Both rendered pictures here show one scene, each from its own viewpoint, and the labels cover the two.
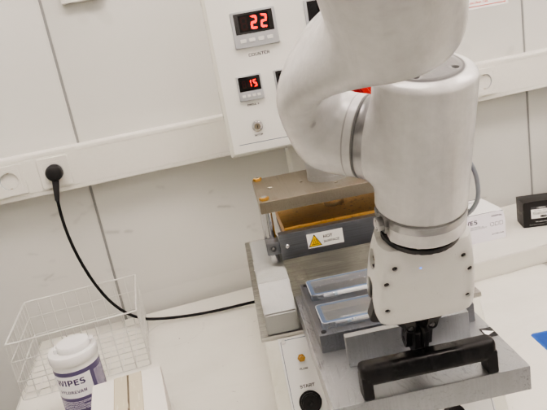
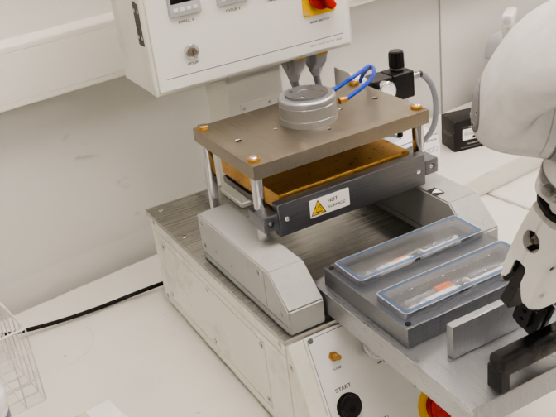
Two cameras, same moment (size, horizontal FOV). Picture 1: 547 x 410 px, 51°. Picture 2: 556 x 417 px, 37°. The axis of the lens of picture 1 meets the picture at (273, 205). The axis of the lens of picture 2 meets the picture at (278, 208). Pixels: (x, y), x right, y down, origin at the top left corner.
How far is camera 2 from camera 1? 0.40 m
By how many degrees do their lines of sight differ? 24
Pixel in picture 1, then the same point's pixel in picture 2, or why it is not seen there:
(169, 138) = (11, 64)
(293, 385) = (328, 390)
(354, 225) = (361, 183)
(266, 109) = (203, 27)
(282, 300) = (304, 289)
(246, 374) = (200, 387)
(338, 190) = (342, 141)
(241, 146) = (170, 79)
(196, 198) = (45, 148)
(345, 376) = (456, 371)
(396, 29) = not seen: outside the picture
